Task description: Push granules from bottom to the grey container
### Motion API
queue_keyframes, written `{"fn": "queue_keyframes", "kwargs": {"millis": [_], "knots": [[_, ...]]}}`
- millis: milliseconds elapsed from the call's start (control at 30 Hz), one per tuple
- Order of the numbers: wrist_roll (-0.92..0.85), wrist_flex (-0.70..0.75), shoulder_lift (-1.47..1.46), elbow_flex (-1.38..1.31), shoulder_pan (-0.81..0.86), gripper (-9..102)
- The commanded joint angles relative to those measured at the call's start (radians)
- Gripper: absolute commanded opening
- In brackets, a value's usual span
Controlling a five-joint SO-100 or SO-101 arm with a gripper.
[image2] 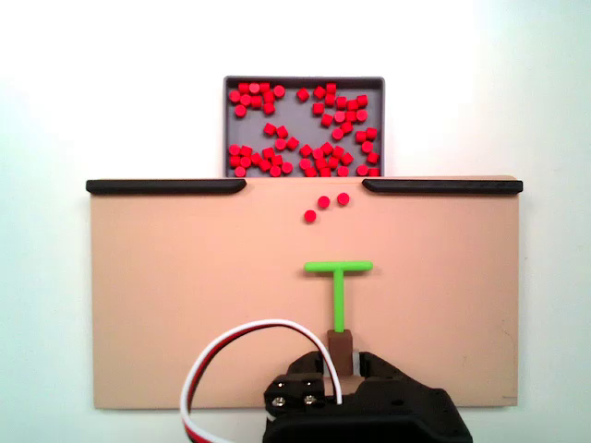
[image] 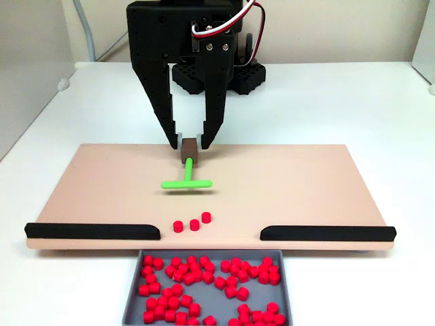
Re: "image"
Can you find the green T-shaped pusher tool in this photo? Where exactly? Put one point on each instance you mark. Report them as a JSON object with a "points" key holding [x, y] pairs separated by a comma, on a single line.
{"points": [[189, 149]]}

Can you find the red cylindrical granule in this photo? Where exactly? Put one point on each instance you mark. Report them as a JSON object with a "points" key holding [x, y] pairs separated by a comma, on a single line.
{"points": [[225, 266], [150, 279], [166, 292], [263, 270], [176, 289], [236, 262], [272, 307], [144, 289], [209, 267], [193, 321], [242, 293], [179, 275], [230, 291], [173, 302], [170, 316], [243, 309], [159, 311], [170, 271], [188, 279], [206, 217], [148, 317], [256, 316], [243, 275], [274, 279], [194, 309], [253, 271], [234, 270], [197, 275], [154, 288], [267, 261], [204, 261], [183, 268], [244, 318], [194, 225], [195, 268], [147, 271], [177, 226], [244, 265], [151, 303], [209, 320], [268, 316], [279, 319], [231, 281], [186, 300], [181, 317], [191, 261], [263, 278], [208, 277], [158, 263], [147, 261], [273, 270], [220, 282], [233, 322], [162, 301], [175, 262]]}

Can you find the grey tray container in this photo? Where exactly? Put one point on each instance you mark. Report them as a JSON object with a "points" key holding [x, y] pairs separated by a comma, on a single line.
{"points": [[210, 300]]}

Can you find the white plastic clip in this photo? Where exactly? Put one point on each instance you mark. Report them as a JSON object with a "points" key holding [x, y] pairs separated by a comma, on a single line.
{"points": [[63, 85], [432, 89]]}

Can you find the pink flat board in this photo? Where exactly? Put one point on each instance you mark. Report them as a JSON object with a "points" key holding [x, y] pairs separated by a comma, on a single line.
{"points": [[102, 186]]}

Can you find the black foam strip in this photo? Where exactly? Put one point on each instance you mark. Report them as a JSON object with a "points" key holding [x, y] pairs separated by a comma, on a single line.
{"points": [[91, 231], [326, 233]]}

